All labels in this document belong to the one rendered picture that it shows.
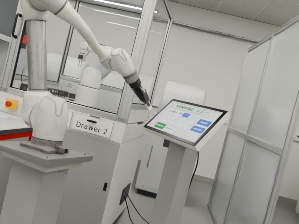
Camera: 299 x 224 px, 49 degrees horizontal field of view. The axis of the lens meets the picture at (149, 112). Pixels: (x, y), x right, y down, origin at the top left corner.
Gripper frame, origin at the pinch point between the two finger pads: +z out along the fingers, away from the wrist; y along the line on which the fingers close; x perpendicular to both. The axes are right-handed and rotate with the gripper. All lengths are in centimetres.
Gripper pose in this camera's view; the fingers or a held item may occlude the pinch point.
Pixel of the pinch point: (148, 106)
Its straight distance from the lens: 209.7
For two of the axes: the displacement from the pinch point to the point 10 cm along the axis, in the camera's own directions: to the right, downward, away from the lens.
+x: -6.9, 6.3, -3.5
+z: 4.4, 7.5, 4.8
